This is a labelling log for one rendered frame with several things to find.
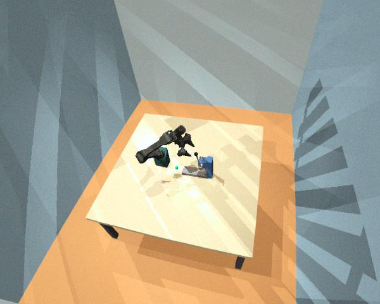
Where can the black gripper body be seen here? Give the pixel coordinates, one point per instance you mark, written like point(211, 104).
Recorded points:
point(182, 150)

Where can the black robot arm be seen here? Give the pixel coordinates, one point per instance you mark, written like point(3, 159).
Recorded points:
point(167, 138)

